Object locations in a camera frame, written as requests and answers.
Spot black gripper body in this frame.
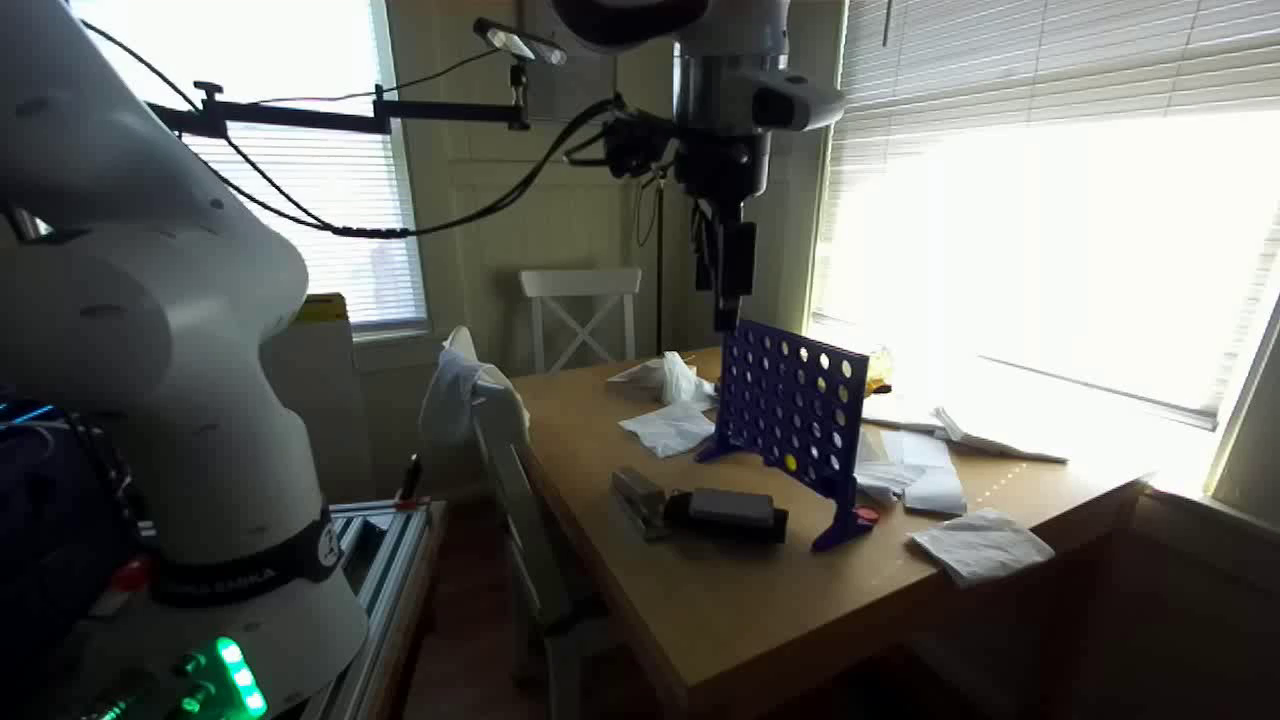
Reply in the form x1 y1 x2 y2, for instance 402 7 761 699
680 122 775 215

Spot blue gameboard with holes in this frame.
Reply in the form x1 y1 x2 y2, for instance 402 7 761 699
693 316 884 554

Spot crumpled white tissue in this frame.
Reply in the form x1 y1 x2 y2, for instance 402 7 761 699
603 349 724 410

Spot white wooden chair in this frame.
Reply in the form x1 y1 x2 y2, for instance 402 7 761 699
515 263 646 377

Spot black rectangular case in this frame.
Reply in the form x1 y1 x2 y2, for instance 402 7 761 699
660 482 791 547

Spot white crumpled cloth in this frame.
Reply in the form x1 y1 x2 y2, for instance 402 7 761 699
856 422 973 520

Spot white bag on chair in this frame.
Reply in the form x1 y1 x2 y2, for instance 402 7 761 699
417 322 535 453

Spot white chair at table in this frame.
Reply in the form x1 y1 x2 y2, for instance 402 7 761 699
457 383 615 720

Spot white window blinds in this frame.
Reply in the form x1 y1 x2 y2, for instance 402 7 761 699
812 0 1280 415

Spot flat white napkin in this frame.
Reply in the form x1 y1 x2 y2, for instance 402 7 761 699
905 512 1061 593

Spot yellow topped box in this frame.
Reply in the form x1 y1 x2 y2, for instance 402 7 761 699
291 292 351 330

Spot white cabinet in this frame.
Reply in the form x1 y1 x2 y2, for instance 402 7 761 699
322 493 453 720

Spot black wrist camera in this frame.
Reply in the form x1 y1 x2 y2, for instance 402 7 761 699
746 72 846 134

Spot black camera on boom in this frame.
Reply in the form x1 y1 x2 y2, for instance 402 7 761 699
468 12 570 72

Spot black cable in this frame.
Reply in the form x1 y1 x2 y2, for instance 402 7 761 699
70 12 632 245

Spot blue cable bundle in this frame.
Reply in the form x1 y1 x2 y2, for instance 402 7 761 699
0 393 85 453

